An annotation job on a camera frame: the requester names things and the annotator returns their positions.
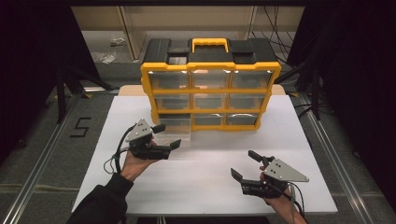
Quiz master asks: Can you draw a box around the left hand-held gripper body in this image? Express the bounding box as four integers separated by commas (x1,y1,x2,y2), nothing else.
125,119,173,161

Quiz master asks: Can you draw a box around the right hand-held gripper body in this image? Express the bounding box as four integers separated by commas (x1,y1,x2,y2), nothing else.
240,155,310,200

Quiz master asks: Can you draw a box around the clear plastic drawer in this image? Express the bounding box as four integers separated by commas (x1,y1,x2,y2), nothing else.
158,113,192,147

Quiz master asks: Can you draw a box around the yellow organizer cabinet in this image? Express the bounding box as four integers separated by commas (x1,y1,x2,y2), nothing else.
140,37,282,133

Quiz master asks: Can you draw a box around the person's right hand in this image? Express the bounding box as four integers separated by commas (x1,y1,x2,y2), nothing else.
263,187,303,217

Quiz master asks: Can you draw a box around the person's left hand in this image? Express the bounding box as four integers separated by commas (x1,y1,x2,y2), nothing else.
120,151,159,183

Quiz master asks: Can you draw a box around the clear plastic bag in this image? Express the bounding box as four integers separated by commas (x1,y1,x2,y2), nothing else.
92,51,118,65
109,36,126,48

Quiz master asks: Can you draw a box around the black metal stand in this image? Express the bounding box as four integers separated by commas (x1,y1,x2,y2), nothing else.
275,29,322,121
55,65,120,125

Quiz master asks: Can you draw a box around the dark curtain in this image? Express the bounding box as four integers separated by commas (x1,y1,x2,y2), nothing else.
288,4,396,213
0,3,104,162

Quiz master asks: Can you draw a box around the right hand-held gripper cable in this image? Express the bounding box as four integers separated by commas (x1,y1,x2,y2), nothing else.
267,181,310,224

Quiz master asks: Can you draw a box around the hand-held gripper cable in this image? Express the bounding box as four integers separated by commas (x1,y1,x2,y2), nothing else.
103,124,138,175
267,181,310,224

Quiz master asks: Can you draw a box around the left hand-held gripper cable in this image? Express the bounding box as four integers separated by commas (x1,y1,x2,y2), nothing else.
103,124,138,175

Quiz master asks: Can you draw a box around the aluminium floor rail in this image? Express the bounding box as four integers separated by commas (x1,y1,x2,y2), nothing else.
297,92,376,224
2,92,82,224

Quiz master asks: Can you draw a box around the bundle of black cables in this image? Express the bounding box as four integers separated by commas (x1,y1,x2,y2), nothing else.
247,6,301,64

